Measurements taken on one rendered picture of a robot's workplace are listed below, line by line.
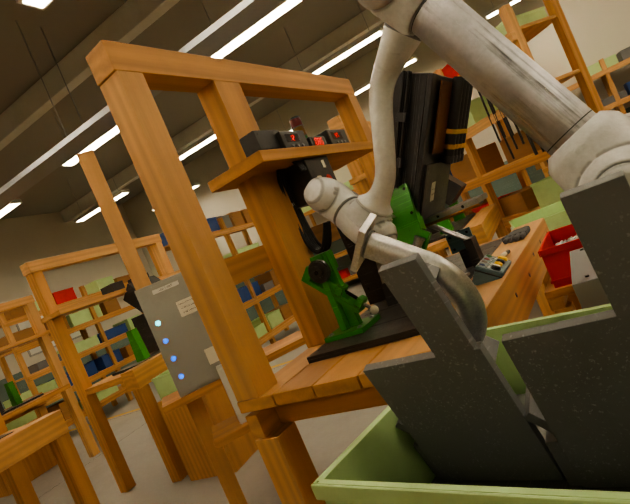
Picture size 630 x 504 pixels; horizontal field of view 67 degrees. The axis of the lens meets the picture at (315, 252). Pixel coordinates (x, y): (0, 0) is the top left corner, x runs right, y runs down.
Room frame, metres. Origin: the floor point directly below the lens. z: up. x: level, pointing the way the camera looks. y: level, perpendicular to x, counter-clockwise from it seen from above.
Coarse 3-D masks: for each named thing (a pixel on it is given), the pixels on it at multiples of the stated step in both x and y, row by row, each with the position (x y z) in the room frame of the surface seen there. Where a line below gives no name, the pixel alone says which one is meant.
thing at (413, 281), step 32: (416, 256) 0.45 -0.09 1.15; (416, 288) 0.47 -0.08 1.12; (416, 320) 0.49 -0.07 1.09; (448, 320) 0.47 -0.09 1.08; (448, 352) 0.50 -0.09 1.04; (480, 352) 0.48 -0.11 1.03; (384, 384) 0.57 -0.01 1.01; (416, 384) 0.54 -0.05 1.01; (448, 384) 0.52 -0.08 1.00; (480, 384) 0.50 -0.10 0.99; (416, 416) 0.57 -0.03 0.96; (448, 416) 0.55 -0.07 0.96; (480, 416) 0.53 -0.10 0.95; (512, 416) 0.51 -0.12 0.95; (416, 448) 0.62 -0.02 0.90; (448, 448) 0.58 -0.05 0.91; (480, 448) 0.56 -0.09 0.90; (512, 448) 0.53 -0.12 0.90; (544, 448) 0.51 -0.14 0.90; (448, 480) 0.62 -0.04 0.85; (480, 480) 0.59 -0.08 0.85; (512, 480) 0.57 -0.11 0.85
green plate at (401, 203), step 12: (396, 192) 1.67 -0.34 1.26; (408, 192) 1.64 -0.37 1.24; (396, 204) 1.67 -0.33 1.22; (408, 204) 1.64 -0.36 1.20; (396, 216) 1.67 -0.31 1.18; (408, 216) 1.64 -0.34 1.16; (420, 216) 1.68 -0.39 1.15; (396, 228) 1.67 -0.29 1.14; (408, 228) 1.64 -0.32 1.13; (420, 228) 1.61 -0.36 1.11; (408, 240) 1.64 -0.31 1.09
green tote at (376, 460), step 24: (576, 312) 0.69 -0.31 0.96; (504, 360) 0.78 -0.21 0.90; (384, 432) 0.61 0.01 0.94; (360, 456) 0.57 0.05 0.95; (384, 456) 0.60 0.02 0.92; (408, 456) 0.63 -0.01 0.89; (336, 480) 0.51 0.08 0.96; (360, 480) 0.56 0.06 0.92; (384, 480) 0.58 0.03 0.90; (408, 480) 0.61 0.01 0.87; (432, 480) 0.65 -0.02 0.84
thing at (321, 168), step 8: (304, 160) 1.71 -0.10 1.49; (312, 160) 1.75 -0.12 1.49; (320, 160) 1.80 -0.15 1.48; (288, 168) 1.75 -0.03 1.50; (296, 168) 1.73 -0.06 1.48; (312, 168) 1.73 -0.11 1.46; (320, 168) 1.77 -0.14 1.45; (328, 168) 1.82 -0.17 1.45; (288, 176) 1.75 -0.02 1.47; (296, 176) 1.74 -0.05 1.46; (304, 176) 1.72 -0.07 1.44; (312, 176) 1.71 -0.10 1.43; (320, 176) 1.75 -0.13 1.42; (328, 176) 1.79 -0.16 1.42; (296, 184) 1.74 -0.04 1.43; (304, 184) 1.73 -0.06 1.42; (296, 192) 1.75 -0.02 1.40; (296, 200) 1.76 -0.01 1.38; (304, 200) 1.74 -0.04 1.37
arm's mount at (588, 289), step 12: (576, 252) 1.22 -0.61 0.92; (576, 264) 1.11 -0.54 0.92; (588, 264) 1.06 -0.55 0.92; (576, 276) 1.01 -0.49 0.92; (588, 276) 0.98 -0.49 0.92; (576, 288) 0.97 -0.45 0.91; (588, 288) 0.96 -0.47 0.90; (600, 288) 0.95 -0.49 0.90; (588, 300) 0.96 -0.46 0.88; (600, 300) 0.95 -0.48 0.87
